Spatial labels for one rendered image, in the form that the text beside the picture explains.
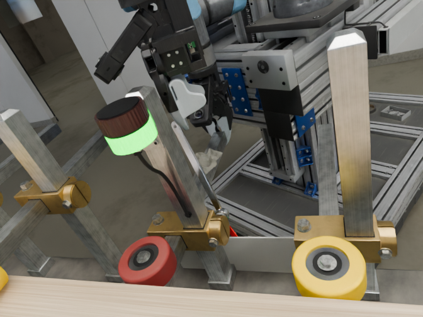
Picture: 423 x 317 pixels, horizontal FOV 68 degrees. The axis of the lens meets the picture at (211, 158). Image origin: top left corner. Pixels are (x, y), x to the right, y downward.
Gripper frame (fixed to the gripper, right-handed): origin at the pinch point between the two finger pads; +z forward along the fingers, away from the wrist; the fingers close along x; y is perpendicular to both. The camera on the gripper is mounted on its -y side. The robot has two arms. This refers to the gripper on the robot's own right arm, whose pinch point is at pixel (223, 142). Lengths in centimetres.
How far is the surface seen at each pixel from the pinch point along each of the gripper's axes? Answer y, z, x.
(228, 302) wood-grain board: -47.0, -8.8, -13.9
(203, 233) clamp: -34.0, -5.1, -5.8
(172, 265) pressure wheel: -41.6, -7.4, -3.8
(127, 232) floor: 40, 83, 97
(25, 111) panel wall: 230, 62, 355
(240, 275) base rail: -30.7, 11.5, -7.1
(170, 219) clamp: -31.0, -5.5, 1.3
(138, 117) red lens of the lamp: -36.7, -28.7, -6.7
